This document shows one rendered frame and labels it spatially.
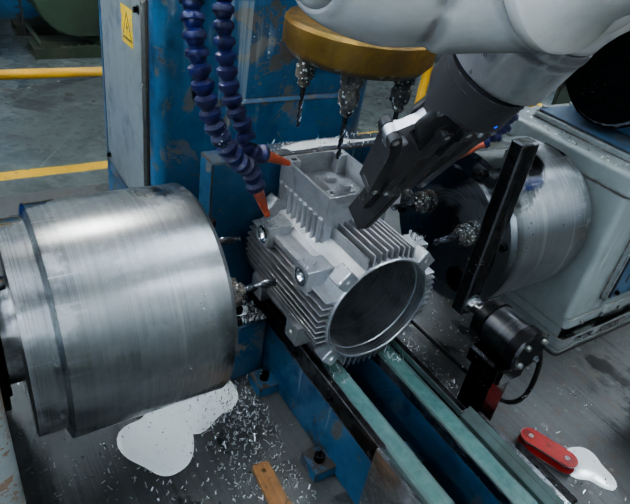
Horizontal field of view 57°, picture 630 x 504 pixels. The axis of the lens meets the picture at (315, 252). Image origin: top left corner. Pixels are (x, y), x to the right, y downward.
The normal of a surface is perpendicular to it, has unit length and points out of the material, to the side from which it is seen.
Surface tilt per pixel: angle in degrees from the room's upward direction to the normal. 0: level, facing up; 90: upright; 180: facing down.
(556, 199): 47
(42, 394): 85
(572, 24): 128
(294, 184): 90
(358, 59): 90
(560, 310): 90
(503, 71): 107
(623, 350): 0
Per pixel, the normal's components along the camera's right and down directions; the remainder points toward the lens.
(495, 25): -0.32, 0.90
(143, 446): 0.15, -0.82
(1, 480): 0.52, 0.53
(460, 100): -0.63, 0.51
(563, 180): 0.42, -0.35
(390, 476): -0.84, 0.19
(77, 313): 0.50, -0.11
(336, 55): -0.32, 0.49
